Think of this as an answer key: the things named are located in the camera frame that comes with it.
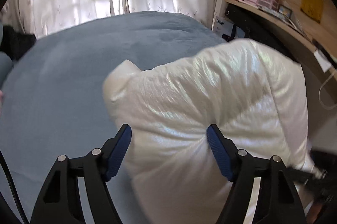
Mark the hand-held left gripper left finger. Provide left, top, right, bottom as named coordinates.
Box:
left=30, top=124, right=132, bottom=224

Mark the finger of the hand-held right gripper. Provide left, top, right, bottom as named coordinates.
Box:
left=310, top=150, right=337, bottom=170
left=287, top=165, right=329, bottom=198

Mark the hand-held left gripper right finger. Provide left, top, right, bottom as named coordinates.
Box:
left=206, top=124, right=307, bottom=224

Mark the white puffer jacket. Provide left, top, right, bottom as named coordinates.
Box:
left=103, top=38, right=320, bottom=224

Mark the blue-grey bed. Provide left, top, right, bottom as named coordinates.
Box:
left=0, top=11, right=229, bottom=224

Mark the white paper tag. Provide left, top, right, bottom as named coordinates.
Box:
left=313, top=48, right=331, bottom=72

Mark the white printed carton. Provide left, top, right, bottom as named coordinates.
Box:
left=212, top=15, right=245, bottom=39

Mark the blue-grey pillow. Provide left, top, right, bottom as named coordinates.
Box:
left=0, top=52, right=13, bottom=88

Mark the black fuzzy cloth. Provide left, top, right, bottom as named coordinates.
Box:
left=0, top=25, right=36, bottom=61

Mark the yellow cloth item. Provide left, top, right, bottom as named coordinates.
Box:
left=301, top=0, right=324, bottom=23

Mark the white cable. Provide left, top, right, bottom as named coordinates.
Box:
left=318, top=74, right=337, bottom=110

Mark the black cable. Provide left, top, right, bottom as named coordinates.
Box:
left=0, top=150, right=29, bottom=224

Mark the small picture frame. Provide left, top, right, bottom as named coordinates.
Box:
left=278, top=4, right=293, bottom=18

